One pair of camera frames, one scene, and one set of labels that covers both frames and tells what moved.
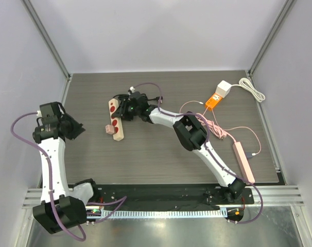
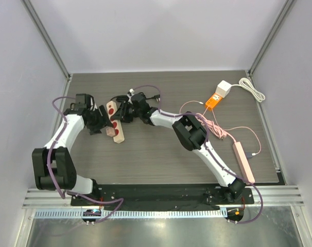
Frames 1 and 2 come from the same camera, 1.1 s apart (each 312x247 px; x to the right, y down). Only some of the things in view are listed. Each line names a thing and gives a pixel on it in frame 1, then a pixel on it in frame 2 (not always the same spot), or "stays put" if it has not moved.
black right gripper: (124, 108) stays put
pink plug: (109, 129) stays put
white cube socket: (223, 88) stays put
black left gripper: (78, 127) -> (103, 120)
